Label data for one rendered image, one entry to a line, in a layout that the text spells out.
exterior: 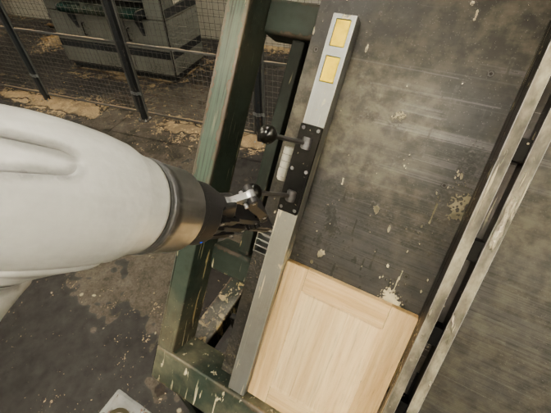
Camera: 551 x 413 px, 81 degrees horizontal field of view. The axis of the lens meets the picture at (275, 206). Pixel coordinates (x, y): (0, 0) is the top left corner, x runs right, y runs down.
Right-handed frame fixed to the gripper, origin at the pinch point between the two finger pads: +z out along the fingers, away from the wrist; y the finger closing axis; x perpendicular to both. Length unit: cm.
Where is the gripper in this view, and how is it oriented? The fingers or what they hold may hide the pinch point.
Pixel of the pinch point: (257, 221)
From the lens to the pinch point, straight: 53.1
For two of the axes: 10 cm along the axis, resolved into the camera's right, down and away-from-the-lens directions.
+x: 3.9, 8.9, -2.6
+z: 3.8, 1.0, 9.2
